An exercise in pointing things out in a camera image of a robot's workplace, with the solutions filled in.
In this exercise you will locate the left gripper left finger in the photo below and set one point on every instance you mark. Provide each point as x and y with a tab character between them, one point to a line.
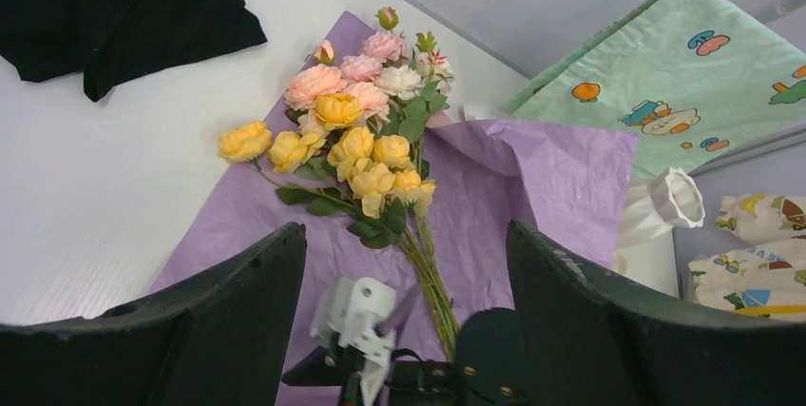
189	340

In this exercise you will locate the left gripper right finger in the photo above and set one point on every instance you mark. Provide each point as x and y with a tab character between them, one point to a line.
595	337

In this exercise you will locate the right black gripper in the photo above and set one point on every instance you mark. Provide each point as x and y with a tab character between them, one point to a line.
488	369

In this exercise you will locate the purple wrapping paper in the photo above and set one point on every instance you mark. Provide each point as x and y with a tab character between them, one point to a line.
570	179

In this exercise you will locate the yellow rose stem bunch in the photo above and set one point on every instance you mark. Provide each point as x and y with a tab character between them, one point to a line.
304	170

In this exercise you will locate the large pink rose stem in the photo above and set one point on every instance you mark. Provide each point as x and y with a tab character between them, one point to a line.
355	76

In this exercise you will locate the black cloth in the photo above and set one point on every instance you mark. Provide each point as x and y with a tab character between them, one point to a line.
111	42

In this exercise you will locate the white ribbed vase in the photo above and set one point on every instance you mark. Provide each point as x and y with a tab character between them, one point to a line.
654	207

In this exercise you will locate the yellow cartoon print shirt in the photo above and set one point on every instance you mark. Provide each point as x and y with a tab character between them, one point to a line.
765	277

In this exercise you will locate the green cartoon print towel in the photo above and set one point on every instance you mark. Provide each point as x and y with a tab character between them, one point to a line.
692	79

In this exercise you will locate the small pink rose stem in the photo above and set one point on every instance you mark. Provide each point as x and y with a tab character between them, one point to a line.
403	75

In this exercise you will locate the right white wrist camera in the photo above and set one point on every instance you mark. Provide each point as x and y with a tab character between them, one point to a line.
350	325

